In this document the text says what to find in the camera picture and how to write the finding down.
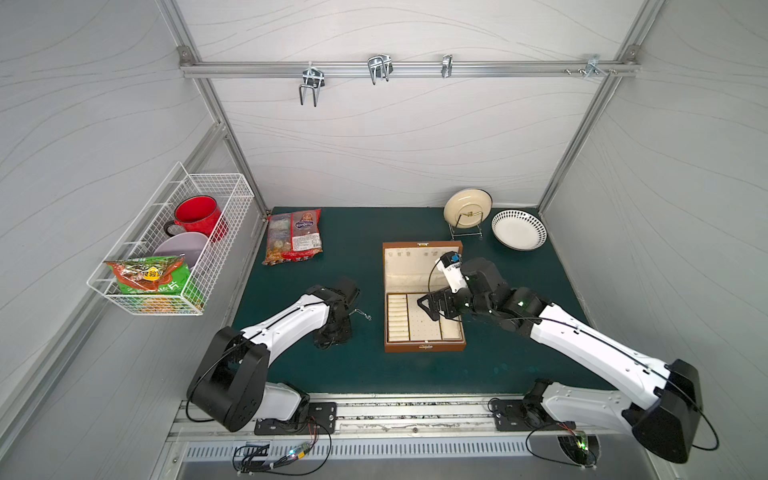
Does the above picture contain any red candy bag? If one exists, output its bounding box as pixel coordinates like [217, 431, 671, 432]
[262, 209, 323, 266]

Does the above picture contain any brown wooden jewelry box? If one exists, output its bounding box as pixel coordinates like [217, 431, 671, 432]
[382, 241, 466, 353]

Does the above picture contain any grey plate in basket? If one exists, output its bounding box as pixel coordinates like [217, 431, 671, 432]
[153, 232, 208, 269]

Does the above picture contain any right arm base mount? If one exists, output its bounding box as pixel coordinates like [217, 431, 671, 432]
[486, 379, 576, 432]

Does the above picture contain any cream plate on stand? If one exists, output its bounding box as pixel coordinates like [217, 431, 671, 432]
[443, 189, 493, 229]

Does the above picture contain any electronics board with wires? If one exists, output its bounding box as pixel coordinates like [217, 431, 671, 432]
[231, 442, 314, 474]

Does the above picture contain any red enamel mug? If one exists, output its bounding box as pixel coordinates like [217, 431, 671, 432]
[163, 195, 229, 242]

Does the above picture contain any metal bracket hook right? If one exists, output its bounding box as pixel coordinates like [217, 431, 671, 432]
[563, 55, 618, 79]

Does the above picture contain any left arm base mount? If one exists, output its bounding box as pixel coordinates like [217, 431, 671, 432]
[254, 401, 338, 436]

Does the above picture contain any metal hook centre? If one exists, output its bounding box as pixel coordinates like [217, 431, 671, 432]
[367, 54, 394, 85]

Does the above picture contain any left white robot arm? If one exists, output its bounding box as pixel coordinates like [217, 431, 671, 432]
[186, 278, 360, 432]

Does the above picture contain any wire plate stand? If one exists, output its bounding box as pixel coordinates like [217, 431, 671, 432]
[449, 211, 484, 240]

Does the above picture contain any small metal hook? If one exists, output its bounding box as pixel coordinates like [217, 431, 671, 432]
[441, 54, 453, 79]

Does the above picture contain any white wire wall basket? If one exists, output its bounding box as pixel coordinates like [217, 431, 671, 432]
[87, 164, 253, 316]

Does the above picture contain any aluminium top rail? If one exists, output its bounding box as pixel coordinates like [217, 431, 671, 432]
[180, 58, 641, 80]

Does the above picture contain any white bowl dotted rim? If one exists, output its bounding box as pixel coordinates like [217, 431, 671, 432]
[491, 210, 548, 251]

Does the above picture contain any green snack bag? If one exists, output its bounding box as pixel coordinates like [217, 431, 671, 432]
[104, 255, 205, 315]

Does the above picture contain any metal double hook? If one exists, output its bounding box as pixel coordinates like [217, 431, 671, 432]
[298, 66, 325, 107]

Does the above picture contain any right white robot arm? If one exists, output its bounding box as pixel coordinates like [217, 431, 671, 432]
[417, 252, 709, 464]

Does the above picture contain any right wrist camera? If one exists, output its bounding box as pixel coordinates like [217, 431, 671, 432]
[436, 251, 467, 293]

